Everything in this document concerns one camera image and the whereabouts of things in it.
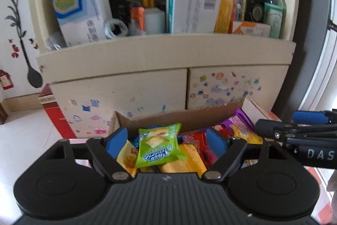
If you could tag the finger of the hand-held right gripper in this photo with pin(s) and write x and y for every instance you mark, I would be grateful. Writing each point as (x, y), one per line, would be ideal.
(310, 117)
(268, 128)

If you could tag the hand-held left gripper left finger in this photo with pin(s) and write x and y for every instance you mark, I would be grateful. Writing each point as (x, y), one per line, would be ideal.
(117, 142)

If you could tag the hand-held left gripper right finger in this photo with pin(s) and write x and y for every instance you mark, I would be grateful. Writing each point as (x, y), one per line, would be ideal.
(216, 142)

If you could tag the yellow snack packet red label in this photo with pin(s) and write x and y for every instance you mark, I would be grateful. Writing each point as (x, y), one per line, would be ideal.
(126, 159)

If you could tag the orange-yellow snack packet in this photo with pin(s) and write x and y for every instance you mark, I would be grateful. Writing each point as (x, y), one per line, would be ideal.
(184, 161)

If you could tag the white printed cardboard box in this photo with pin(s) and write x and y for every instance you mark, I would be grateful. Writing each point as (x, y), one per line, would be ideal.
(184, 117)

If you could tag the green snack packet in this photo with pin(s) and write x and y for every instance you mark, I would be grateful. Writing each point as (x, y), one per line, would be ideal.
(158, 147)

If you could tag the red white checkered tablecloth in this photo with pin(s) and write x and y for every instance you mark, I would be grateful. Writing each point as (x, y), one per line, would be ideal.
(271, 116)

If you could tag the blue foil snack packet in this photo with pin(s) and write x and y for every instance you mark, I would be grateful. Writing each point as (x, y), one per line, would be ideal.
(135, 140)

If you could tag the purple snack packet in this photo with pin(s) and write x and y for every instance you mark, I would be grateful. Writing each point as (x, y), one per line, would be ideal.
(238, 122)

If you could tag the cream cabinet with stickers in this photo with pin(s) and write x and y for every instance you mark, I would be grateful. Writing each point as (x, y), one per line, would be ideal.
(131, 93)

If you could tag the red box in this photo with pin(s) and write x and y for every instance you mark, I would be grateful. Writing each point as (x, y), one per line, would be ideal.
(56, 117)

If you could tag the orange and white box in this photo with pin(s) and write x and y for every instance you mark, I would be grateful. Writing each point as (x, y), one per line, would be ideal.
(250, 28)

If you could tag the clear coiled tube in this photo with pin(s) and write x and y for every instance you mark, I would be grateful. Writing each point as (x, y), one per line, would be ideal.
(115, 28)

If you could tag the white plastic bottle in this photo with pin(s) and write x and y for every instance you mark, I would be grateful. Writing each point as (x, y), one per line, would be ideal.
(154, 20)

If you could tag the yellow slim box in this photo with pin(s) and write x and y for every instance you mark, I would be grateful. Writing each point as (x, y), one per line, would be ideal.
(225, 8)

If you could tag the white and blue carton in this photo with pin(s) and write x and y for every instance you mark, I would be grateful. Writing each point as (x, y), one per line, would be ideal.
(79, 16)

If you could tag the small red wall sticker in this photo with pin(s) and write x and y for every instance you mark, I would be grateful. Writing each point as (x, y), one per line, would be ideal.
(5, 80)

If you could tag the black flower wall sticker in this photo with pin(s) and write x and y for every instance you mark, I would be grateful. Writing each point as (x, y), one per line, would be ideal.
(15, 19)

